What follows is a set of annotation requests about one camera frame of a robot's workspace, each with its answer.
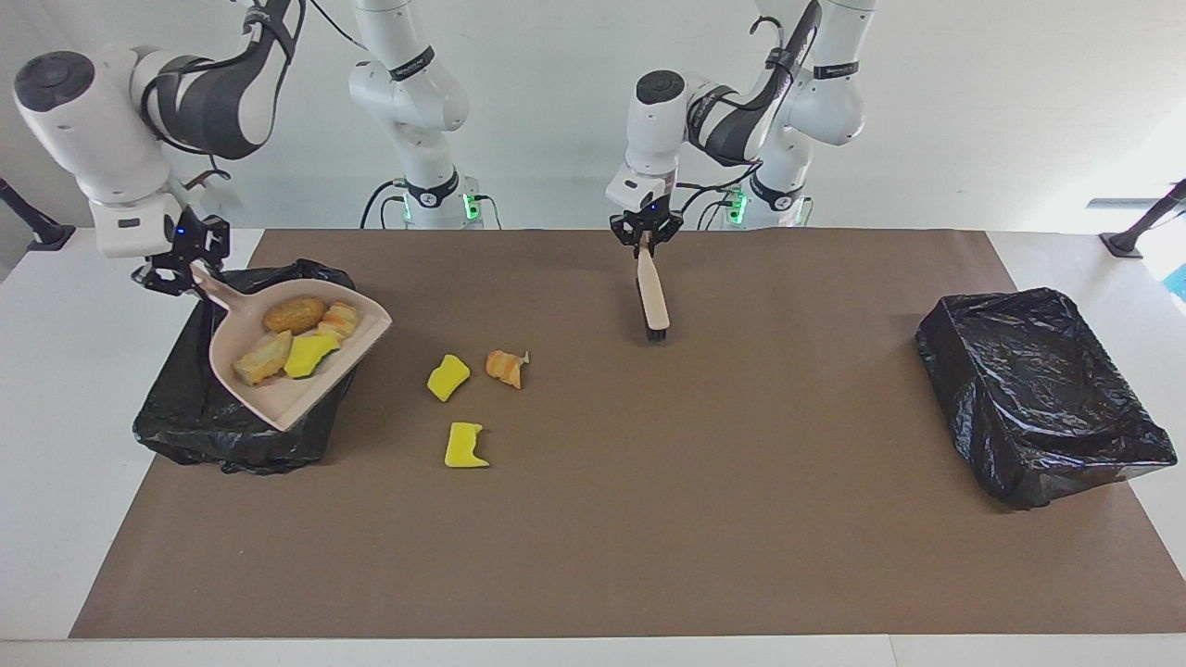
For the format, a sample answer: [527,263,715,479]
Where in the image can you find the bin with black bag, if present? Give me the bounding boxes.
[915,287,1179,511]
[132,258,363,475]

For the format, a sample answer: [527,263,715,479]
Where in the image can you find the pale bread chunk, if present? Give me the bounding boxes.
[232,331,295,386]

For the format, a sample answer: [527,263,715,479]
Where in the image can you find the brown table mat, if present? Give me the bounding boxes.
[69,229,1186,638]

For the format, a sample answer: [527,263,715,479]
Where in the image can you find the striped orange croissant piece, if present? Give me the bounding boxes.
[318,302,363,342]

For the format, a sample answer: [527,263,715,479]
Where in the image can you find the black camera stand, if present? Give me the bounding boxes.
[0,176,77,252]
[1099,179,1186,258]

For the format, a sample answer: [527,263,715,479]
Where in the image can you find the small yellow sponge piece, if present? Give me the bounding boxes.
[283,333,343,380]

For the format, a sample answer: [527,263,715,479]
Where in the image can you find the curved yellow sponge piece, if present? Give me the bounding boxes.
[426,354,471,403]

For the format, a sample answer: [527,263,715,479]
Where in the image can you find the orange croissant with torn tail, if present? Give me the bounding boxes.
[486,349,531,390]

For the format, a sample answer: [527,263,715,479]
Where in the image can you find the beige plastic dustpan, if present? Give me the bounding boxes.
[190,259,393,433]

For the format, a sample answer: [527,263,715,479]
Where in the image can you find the black base power cable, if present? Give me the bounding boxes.
[359,179,503,230]
[686,162,763,230]

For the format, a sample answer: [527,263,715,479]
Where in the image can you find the notched yellow sponge piece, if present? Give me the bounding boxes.
[444,422,491,469]

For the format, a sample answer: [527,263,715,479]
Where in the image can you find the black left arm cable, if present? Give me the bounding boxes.
[675,14,798,200]

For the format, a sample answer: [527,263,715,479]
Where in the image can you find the brown bread roll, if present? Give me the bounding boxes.
[262,295,327,335]

